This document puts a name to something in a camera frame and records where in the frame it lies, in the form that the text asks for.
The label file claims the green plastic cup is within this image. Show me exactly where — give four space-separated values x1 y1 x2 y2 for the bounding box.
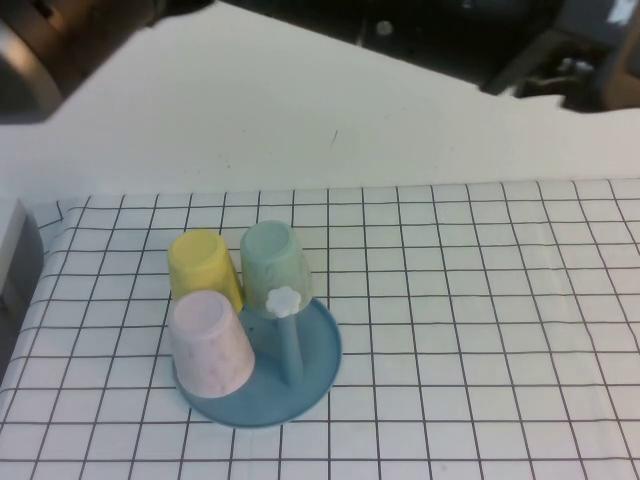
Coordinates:
239 222 316 317

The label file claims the blue cup stand tray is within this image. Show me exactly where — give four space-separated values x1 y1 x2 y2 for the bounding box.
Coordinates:
174 285 345 429

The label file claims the yellow plastic cup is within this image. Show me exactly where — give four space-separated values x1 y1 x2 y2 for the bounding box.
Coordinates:
167 228 245 312

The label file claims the pink plastic cup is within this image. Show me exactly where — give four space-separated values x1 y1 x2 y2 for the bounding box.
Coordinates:
167 289 256 399

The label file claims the white black grid tablecloth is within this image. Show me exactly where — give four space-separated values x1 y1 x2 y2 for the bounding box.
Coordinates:
0 179 640 480

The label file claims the dark grey side object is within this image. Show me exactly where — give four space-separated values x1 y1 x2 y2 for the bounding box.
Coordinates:
3 214 47 315

